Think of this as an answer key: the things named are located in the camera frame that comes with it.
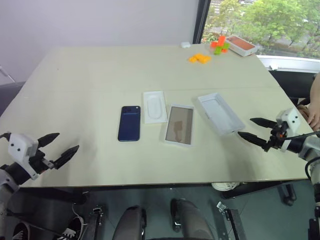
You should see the dark blue smartphone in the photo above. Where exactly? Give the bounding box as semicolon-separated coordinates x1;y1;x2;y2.
117;105;142;143

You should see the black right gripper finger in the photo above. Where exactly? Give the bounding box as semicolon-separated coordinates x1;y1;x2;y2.
249;117;278;129
237;131;270;150

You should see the white phone box lid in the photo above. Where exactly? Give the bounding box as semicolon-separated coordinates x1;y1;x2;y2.
197;92;247;137

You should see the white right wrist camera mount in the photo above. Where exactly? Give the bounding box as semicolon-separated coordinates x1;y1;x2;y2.
276;108;301;153

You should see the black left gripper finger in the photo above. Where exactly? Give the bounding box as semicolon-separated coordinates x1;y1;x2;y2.
53;144;80;169
37;132;61;149

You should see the white shoe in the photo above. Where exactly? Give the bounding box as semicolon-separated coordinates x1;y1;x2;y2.
211;181;239;192

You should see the black metal stand bar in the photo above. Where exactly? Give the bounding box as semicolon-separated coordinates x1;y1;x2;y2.
215;200;248;240
85;204;105;240

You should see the dark chair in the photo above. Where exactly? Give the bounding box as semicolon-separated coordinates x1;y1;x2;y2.
268;69;320;100

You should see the orange toy brick stack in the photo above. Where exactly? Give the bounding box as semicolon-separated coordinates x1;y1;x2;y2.
209;35;229;54

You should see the black window frame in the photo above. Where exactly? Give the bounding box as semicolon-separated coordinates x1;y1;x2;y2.
191;0;212;45

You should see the person's bare hand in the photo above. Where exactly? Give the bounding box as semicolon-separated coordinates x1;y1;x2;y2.
306;99;320;131

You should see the white phone box base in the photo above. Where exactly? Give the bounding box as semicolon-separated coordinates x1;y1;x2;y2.
163;103;195;149

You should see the black chair base with caster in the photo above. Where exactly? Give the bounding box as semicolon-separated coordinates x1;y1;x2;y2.
220;180;298;207

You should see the white window sill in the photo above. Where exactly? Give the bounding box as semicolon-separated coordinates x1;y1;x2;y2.
256;54;320;74

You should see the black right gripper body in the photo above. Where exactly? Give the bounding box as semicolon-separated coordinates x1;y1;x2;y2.
262;121;289;153

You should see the thin grey rod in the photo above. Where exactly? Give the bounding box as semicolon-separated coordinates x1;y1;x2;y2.
0;65;17;84

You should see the green toy brick stack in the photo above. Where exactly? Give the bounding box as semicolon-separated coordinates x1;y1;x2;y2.
213;42;231;55

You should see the dark grey rounded shape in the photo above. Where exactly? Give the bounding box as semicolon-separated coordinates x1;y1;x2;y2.
111;205;147;240
170;198;214;240

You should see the orange tray box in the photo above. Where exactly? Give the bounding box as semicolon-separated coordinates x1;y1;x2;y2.
225;34;259;58

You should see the white moulded insert tray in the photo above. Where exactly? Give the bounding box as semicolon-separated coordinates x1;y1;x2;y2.
142;90;169;125

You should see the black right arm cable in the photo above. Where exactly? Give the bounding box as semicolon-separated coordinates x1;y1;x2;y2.
282;131;320;181

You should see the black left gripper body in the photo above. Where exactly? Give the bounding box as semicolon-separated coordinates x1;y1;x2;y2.
28;147;56;174

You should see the yellow toy brick cluster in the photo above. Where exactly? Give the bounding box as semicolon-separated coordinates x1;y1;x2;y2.
187;53;212;65

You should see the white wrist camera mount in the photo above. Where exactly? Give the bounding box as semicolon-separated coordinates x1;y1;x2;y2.
276;108;301;153
7;133;40;181

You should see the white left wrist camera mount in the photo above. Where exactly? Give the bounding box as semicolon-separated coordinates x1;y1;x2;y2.
7;133;40;181

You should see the black and white sneaker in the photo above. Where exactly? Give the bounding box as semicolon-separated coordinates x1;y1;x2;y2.
56;215;88;240
11;220;34;240

